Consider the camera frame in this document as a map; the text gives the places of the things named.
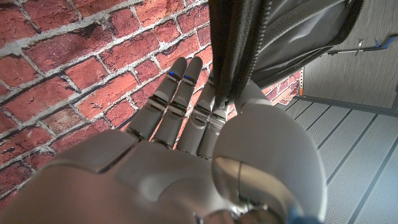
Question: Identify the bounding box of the black backpack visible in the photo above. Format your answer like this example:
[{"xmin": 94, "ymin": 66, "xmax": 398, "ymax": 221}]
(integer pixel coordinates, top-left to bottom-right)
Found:
[{"xmin": 207, "ymin": 0, "xmax": 364, "ymax": 108}]

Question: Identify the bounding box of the red brick print backdrop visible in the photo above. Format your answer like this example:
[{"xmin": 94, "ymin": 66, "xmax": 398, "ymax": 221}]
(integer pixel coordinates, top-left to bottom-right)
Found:
[{"xmin": 0, "ymin": 0, "xmax": 304, "ymax": 206}]

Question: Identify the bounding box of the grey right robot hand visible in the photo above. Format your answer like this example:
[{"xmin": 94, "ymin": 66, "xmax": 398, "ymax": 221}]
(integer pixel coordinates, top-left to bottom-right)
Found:
[{"xmin": 0, "ymin": 56, "xmax": 327, "ymax": 224}]

